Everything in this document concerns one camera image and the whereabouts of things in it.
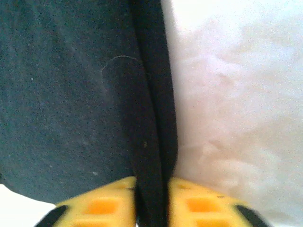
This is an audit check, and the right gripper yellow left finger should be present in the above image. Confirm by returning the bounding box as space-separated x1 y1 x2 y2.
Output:
35 176 137 227

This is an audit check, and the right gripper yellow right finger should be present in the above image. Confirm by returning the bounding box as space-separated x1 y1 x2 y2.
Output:
168 177 268 227

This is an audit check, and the black t-shirt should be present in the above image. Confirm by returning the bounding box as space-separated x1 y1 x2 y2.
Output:
0 0 178 227

